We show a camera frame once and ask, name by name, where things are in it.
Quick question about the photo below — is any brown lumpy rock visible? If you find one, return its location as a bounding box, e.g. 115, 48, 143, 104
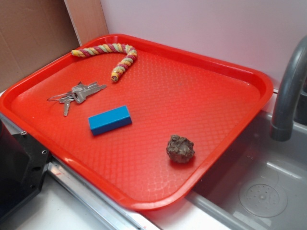
166, 135, 195, 163

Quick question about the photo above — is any red plastic tray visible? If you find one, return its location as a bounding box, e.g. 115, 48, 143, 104
0, 34, 273, 211

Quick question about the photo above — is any blue rectangular block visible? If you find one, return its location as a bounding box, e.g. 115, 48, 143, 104
88, 105, 132, 136

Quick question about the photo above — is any silver key bunch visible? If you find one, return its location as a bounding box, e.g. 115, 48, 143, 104
47, 82, 107, 116

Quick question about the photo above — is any grey sink faucet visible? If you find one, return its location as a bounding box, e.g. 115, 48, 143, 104
270, 36, 307, 141

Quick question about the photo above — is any grey plastic sink basin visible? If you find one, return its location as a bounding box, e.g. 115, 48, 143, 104
145, 113, 307, 230

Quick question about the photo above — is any brown cardboard panel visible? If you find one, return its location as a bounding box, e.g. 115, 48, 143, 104
0, 0, 79, 91

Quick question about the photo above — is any multicolour twisted rope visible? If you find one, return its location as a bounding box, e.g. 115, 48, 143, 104
71, 43, 138, 83

